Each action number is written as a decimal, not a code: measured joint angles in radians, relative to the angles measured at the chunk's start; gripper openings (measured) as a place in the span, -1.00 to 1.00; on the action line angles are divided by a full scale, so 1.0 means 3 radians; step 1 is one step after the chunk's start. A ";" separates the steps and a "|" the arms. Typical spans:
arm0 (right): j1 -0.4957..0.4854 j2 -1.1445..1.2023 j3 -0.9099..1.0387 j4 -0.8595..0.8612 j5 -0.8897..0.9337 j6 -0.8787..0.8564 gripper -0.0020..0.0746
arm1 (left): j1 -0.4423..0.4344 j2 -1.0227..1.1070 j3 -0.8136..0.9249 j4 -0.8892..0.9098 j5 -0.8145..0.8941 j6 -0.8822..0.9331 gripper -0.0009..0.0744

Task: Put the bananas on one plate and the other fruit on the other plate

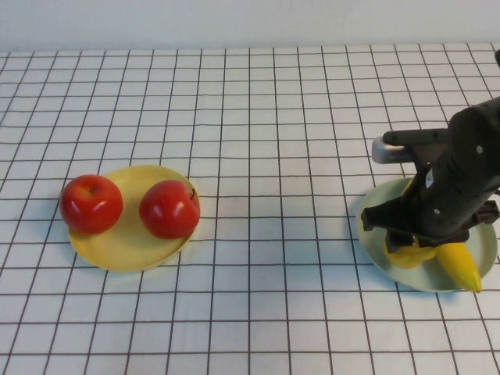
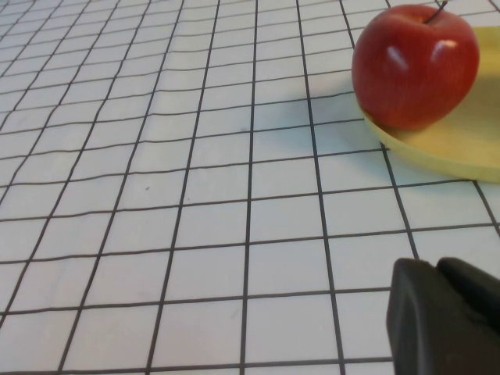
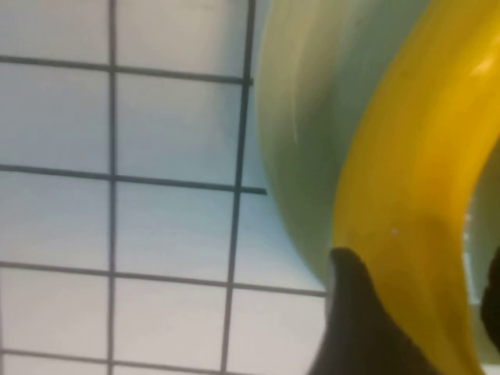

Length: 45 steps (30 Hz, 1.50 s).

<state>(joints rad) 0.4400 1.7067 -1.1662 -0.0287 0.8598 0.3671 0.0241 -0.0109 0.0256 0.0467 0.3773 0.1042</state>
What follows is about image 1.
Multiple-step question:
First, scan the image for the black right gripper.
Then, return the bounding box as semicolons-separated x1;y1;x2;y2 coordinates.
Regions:
361;132;500;253

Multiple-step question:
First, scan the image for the yellow banana with green tip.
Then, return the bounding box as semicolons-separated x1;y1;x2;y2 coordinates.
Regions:
384;181;438;270

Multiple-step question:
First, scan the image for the red apple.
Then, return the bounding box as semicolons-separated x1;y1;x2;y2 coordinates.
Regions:
138;179;202;240
59;174;124;235

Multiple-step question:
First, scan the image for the pale green round plate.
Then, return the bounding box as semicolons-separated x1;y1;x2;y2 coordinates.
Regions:
355;177;499;293

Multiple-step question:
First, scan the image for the yellow round plate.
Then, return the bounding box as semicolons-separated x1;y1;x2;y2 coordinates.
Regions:
68;164;202;273

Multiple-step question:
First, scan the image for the white grid tablecloth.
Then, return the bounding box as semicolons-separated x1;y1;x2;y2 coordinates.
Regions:
0;42;500;375

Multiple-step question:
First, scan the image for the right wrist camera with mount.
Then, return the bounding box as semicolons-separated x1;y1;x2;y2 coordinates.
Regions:
370;127;451;165

